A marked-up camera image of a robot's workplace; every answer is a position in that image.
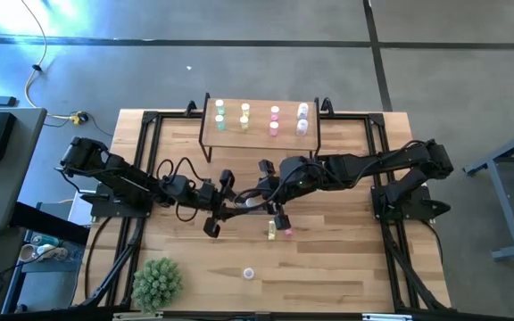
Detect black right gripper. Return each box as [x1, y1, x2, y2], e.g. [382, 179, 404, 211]
[244, 155, 329, 231]

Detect green artificial plant white pot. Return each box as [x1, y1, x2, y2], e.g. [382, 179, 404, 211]
[130, 257, 184, 313]

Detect teal can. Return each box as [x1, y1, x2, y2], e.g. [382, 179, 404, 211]
[30, 234, 60, 247]

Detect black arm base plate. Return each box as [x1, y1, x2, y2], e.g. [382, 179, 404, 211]
[371, 185, 452, 223]
[80, 181, 156, 219]

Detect black metal table frame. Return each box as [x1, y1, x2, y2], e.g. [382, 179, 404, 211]
[78, 96, 452, 313]

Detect cream floor cable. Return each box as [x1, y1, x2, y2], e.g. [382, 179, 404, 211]
[19, 0, 78, 121]

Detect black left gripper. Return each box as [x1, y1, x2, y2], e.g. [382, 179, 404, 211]
[201, 169, 267, 238]

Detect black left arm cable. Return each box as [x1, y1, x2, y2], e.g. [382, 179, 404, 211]
[154, 155, 207, 223]

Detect wooden shelf black legs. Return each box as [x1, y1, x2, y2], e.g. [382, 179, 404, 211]
[197, 92, 323, 169]

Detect black beam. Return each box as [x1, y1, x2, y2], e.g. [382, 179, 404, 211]
[9, 201, 91, 245]

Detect white box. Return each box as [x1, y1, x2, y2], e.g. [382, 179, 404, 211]
[67, 189, 95, 226]

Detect grey metal cart frame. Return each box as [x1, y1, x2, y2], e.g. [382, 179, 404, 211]
[461, 122, 514, 263]

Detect silver bracket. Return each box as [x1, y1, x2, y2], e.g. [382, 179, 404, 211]
[112, 310, 164, 320]
[361, 313, 414, 321]

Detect black floor cable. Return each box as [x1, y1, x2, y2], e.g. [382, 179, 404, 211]
[82, 216, 115, 300]

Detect blue utility cart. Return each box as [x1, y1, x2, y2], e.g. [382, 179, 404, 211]
[0, 256, 87, 316]

